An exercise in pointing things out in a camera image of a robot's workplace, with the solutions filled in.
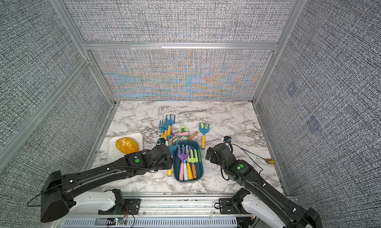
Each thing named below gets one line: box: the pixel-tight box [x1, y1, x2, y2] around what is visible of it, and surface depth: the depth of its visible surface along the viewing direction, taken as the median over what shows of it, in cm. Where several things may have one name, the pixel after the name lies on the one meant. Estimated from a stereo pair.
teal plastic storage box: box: [173, 140, 204, 183], surface depth 83 cm
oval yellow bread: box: [115, 137, 140, 155], surface depth 92 cm
